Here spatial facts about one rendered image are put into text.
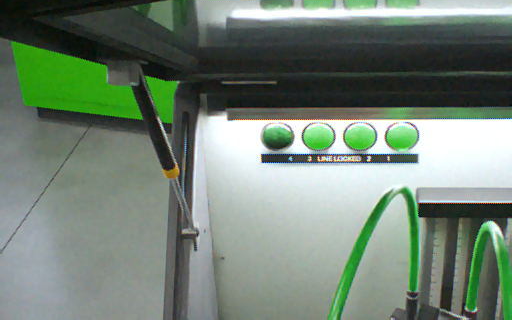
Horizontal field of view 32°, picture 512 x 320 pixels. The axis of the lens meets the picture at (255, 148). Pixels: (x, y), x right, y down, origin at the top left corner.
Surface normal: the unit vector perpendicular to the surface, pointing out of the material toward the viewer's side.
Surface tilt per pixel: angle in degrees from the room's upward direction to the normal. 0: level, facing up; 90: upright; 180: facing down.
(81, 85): 90
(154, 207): 0
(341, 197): 90
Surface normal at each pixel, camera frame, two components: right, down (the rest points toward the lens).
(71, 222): -0.04, -0.85
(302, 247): -0.07, 0.52
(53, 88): -0.30, 0.51
